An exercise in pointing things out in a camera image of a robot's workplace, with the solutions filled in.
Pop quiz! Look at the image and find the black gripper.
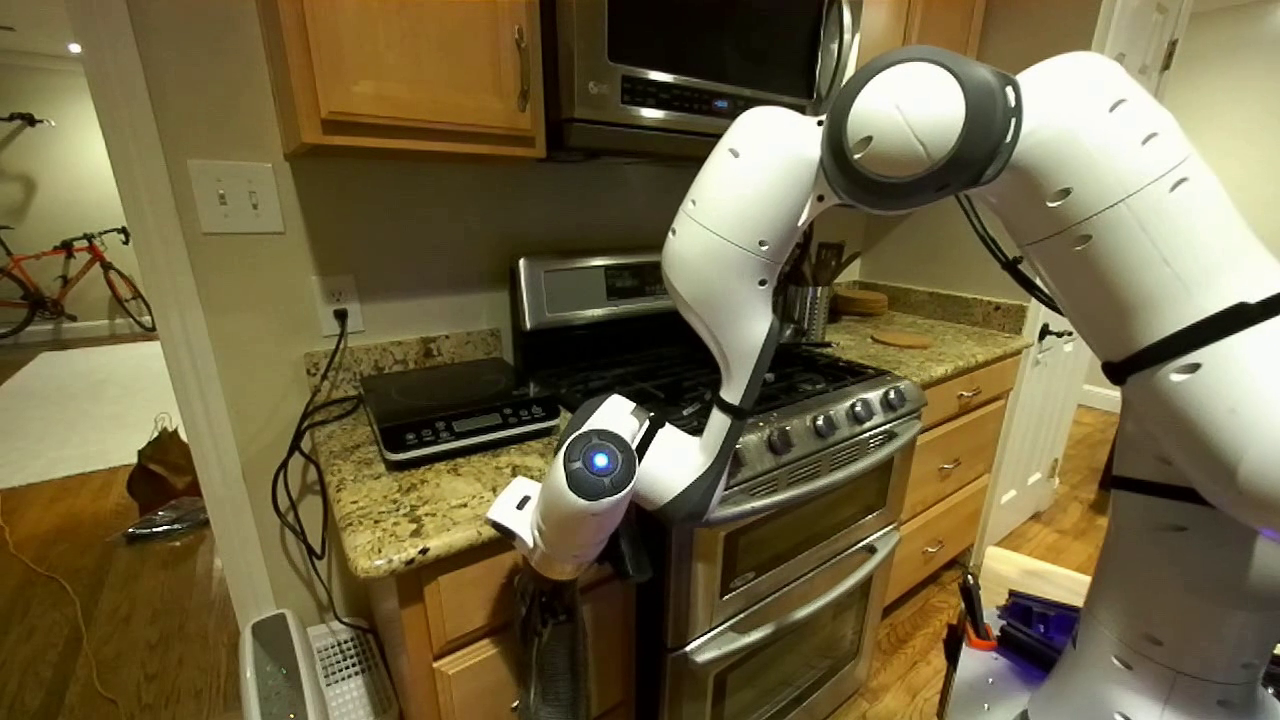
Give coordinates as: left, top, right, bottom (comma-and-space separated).
530, 543, 632, 625

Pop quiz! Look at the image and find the narrow deep wooden drawer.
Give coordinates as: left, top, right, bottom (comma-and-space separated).
429, 629, 534, 720

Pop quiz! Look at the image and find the shallow wooden drawer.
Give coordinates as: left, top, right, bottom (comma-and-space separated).
917, 351, 1025, 431

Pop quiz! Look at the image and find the short granite countertop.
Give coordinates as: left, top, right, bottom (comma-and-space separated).
300, 328, 672, 583

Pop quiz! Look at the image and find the narrow wooden base cabinet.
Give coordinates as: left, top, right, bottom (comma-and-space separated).
364, 536, 645, 720

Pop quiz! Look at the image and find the black induction cooktop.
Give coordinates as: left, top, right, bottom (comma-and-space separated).
356, 351, 568, 470

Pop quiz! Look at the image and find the white grille panel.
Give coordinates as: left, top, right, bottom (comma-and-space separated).
305, 615, 402, 720

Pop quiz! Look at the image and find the white space heater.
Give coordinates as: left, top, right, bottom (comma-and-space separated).
237, 602, 331, 720

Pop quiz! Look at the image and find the stainless steel gas stove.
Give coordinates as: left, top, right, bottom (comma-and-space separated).
511, 247, 931, 720

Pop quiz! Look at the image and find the round wooden board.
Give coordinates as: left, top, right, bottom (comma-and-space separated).
834, 282, 897, 318

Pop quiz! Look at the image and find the flat wooden board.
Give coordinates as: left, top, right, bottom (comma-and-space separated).
874, 323, 938, 357

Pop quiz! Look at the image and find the dark shoe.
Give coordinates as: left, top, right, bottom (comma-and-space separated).
122, 491, 212, 546

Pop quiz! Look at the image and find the brown bag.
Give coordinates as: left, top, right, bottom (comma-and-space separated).
126, 422, 207, 514

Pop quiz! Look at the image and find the long granite countertop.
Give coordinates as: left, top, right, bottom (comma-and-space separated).
816, 278, 1032, 390

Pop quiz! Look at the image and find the light wooden board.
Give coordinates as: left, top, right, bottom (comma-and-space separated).
975, 541, 1096, 615

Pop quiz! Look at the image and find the dark purple box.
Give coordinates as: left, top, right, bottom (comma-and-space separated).
993, 593, 1092, 673

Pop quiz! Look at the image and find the white panel door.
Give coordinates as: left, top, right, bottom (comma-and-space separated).
970, 0, 1195, 573

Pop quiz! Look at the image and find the white area rug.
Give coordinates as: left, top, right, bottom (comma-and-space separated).
0, 335, 183, 491

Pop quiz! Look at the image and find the stainless steel microwave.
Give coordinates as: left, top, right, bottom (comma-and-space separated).
542, 0, 865, 160

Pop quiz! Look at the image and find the wooden upper cabinet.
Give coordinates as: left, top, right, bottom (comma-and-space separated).
855, 0, 993, 65
257, 0, 552, 160

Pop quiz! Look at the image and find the red bicycle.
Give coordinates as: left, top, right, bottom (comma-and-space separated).
0, 218, 160, 342

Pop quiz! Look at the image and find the black bicycle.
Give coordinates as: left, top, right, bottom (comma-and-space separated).
0, 108, 48, 150

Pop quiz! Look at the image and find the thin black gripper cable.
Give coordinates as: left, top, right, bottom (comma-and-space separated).
637, 390, 755, 463

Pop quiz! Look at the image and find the black power cable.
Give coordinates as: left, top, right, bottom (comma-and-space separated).
267, 309, 383, 635

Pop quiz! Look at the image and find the white wall outlet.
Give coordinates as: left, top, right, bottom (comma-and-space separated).
316, 296, 370, 340

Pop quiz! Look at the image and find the white light switch plate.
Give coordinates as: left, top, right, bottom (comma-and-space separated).
183, 154, 288, 239

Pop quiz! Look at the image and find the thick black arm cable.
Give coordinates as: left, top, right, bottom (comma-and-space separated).
953, 191, 1073, 318

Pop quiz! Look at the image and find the black arm strap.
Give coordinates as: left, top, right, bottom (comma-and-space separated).
1096, 292, 1280, 390

